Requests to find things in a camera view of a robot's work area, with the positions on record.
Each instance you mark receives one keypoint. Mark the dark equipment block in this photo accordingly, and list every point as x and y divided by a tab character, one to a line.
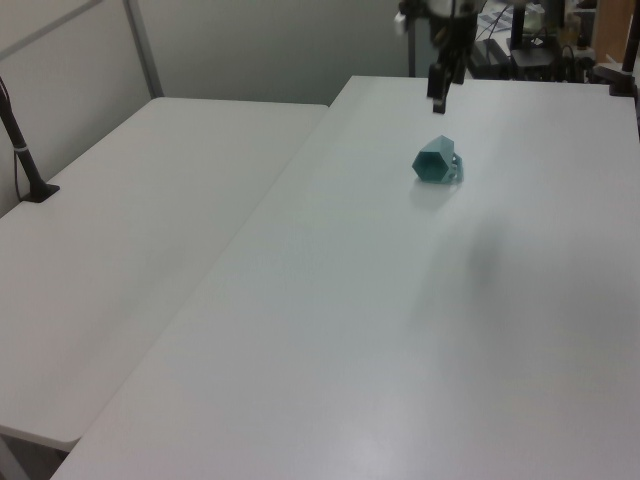
487	57

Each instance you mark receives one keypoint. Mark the black clamp mount with pole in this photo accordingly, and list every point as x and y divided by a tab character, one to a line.
622	75

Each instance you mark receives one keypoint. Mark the grey partition frame post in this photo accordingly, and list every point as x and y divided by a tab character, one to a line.
145	47

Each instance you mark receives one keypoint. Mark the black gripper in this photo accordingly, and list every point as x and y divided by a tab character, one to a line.
452	40

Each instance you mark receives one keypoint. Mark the black stand with base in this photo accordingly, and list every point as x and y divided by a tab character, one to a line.
520	30

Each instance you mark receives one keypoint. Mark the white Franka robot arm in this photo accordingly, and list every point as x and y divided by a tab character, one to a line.
440	6

